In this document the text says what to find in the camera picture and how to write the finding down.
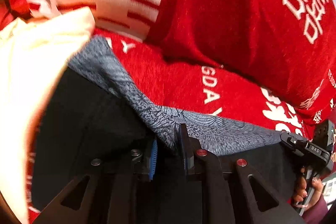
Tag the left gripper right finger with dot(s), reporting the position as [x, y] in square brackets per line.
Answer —
[232, 191]

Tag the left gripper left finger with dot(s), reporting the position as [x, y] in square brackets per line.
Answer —
[106, 190]

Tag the black pants with patterned lining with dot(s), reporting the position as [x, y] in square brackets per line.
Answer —
[97, 112]

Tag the maroon sleeved right forearm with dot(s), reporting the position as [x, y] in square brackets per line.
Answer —
[316, 213]

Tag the person's right hand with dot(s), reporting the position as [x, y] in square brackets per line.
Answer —
[317, 201]

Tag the red bedsheet with white characters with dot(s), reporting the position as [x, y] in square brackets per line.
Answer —
[200, 89]

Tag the red quilt with white characters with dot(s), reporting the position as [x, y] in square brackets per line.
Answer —
[287, 46]

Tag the cream white cloth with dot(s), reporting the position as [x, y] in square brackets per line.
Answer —
[33, 58]

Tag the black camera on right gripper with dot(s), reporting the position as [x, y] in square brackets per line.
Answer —
[324, 135]

